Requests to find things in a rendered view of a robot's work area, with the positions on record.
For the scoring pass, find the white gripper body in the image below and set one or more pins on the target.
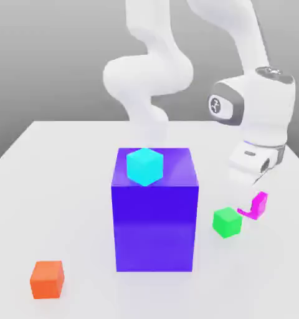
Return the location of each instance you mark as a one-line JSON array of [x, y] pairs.
[[243, 182]]

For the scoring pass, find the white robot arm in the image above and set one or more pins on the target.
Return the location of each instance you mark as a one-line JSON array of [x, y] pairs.
[[149, 74]]

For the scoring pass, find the small green cube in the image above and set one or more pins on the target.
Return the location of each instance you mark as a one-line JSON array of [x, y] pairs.
[[226, 222]]

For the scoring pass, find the small cyan cube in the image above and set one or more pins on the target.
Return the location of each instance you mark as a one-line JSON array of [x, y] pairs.
[[144, 167]]

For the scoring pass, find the small orange cube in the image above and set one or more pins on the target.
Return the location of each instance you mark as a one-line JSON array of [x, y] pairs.
[[46, 280]]

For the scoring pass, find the large blue box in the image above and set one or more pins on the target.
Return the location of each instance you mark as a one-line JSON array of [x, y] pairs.
[[154, 224]]

